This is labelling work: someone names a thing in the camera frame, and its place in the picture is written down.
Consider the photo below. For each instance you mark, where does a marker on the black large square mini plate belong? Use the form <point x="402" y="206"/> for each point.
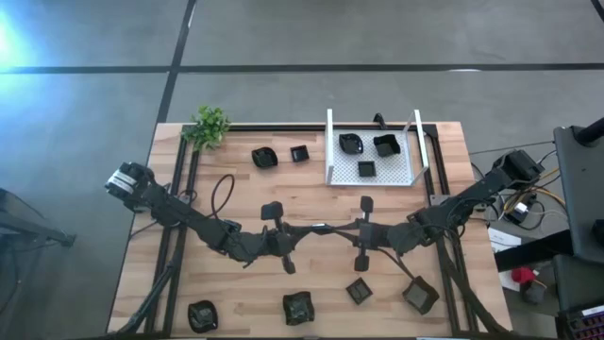
<point x="387" y="145"/>
<point x="420" y="295"/>

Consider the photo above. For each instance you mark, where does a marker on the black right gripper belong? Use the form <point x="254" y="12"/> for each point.
<point x="367" y="235"/>

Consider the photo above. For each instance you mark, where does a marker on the white perforated dish rack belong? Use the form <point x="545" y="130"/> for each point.
<point x="396" y="175"/>

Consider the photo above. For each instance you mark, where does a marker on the dark grey side desk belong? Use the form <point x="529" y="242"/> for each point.
<point x="582" y="198"/>

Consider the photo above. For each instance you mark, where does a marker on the dark grey floor stand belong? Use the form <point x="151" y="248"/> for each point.
<point x="28" y="226"/>

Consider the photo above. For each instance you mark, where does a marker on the green plant in white pot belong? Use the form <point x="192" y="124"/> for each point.
<point x="207" y="127"/>

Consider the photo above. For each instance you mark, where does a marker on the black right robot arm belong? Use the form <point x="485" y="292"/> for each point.
<point x="453" y="210"/>

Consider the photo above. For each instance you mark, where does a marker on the small black bracket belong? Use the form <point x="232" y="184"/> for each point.
<point x="379" y="120"/>

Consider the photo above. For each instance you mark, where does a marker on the white power adapter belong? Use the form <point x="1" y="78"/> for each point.
<point x="520" y="208"/>

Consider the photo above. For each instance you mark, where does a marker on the white paper sheets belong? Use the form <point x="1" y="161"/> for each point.
<point x="502" y="238"/>

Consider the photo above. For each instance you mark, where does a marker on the red object on floor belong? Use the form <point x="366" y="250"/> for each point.
<point x="523" y="275"/>

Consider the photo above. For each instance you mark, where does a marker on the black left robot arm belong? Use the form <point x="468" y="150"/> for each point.
<point x="189" y="217"/>

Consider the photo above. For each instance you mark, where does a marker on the black small square mini plate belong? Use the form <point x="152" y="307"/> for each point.
<point x="299" y="153"/>
<point x="366" y="168"/>
<point x="359" y="290"/>

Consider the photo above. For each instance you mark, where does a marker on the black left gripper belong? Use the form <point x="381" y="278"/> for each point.
<point x="282" y="242"/>

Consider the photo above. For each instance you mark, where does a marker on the black rounded mini plate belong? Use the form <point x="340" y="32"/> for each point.
<point x="351" y="143"/>
<point x="203" y="316"/>
<point x="264" y="157"/>
<point x="298" y="308"/>

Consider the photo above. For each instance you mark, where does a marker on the black aluminium table frame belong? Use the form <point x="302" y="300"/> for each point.
<point x="283" y="127"/>

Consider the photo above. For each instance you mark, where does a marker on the grey metal bracket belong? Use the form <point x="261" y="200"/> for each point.
<point x="439" y="200"/>

